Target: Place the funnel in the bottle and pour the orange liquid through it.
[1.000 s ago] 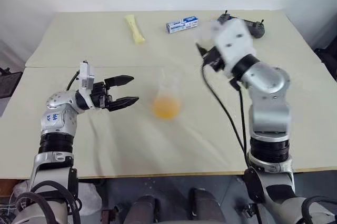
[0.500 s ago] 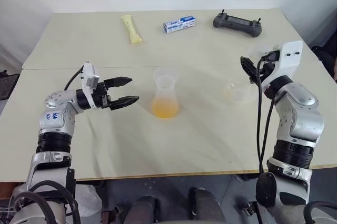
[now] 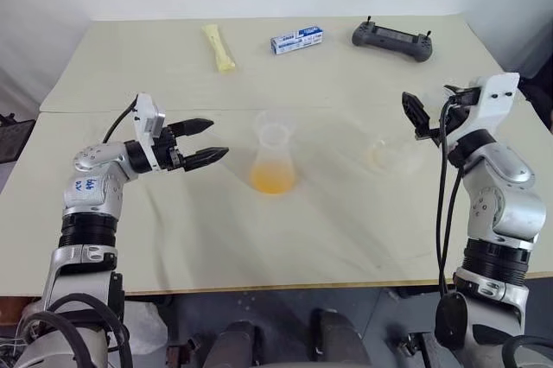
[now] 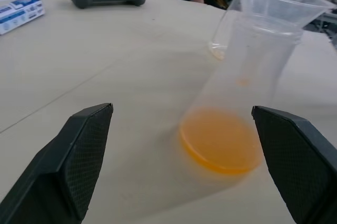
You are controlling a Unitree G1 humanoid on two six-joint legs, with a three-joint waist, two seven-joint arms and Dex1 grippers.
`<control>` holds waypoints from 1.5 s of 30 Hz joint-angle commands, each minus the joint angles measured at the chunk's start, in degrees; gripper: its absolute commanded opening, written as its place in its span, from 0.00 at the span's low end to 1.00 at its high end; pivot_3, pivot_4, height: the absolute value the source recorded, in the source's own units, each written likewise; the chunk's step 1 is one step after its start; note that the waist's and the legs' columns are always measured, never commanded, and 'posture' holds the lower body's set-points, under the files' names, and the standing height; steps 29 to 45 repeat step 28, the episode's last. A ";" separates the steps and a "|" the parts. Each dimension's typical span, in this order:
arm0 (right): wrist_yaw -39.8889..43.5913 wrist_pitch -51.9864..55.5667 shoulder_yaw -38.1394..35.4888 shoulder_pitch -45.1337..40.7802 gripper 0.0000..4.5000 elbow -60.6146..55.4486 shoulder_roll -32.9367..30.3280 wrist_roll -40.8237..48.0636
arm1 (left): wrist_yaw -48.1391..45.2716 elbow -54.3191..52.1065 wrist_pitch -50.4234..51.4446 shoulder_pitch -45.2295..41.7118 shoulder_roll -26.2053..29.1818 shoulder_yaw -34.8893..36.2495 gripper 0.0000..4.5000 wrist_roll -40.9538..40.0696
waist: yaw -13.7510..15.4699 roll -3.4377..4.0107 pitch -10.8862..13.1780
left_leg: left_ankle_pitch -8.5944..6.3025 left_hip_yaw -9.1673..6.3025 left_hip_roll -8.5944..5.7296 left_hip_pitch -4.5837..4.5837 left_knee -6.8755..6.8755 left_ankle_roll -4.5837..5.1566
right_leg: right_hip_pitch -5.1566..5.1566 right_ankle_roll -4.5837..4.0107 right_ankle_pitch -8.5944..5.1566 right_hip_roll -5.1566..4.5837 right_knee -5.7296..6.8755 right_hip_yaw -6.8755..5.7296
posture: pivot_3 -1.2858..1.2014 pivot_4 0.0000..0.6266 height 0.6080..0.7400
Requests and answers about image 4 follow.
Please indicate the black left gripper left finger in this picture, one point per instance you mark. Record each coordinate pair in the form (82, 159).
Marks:
(52, 171)

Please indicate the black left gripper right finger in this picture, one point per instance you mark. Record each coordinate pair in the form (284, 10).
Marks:
(297, 161)

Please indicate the clear carafe with orange liquid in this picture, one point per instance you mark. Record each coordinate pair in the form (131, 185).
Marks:
(221, 140)

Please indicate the blue and white carton box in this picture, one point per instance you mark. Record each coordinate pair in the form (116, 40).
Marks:
(18, 15)

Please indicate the clear plastic cup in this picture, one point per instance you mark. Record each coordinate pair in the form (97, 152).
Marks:
(273, 0)

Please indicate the dark metal frame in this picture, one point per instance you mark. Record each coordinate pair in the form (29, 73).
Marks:
(322, 22)

